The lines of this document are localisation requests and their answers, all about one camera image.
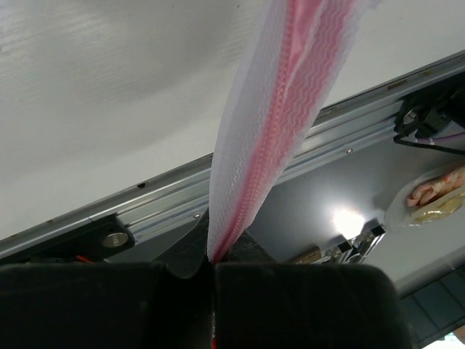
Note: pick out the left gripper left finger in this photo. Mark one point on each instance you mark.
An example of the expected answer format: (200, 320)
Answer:
(165, 303)

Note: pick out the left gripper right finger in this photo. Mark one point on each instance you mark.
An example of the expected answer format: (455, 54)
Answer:
(271, 305)

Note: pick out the white mesh laundry bag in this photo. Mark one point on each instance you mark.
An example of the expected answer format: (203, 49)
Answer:
(282, 81)

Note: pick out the clear plastic bag with items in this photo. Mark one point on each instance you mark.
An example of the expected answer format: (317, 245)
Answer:
(428, 199)

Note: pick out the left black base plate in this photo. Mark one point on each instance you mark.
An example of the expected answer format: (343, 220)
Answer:
(93, 242)

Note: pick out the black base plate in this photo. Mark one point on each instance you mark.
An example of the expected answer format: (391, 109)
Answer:
(427, 112)
(93, 242)

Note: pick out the aluminium frame rail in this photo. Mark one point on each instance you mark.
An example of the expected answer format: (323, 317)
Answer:
(335, 188)

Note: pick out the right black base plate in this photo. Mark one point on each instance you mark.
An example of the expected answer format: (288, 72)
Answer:
(427, 112)

